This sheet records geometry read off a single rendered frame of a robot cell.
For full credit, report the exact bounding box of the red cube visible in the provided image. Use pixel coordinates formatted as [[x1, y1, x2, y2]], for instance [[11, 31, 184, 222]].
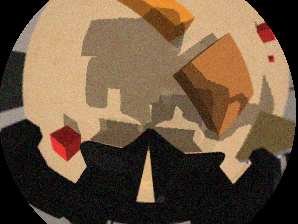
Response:
[[49, 125, 81, 161], [255, 22, 277, 43]]

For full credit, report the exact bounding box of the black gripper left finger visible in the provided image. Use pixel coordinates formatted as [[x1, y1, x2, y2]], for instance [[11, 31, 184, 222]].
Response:
[[80, 128, 152, 193]]

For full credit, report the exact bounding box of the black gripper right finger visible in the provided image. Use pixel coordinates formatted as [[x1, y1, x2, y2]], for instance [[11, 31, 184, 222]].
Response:
[[149, 128, 226, 202]]

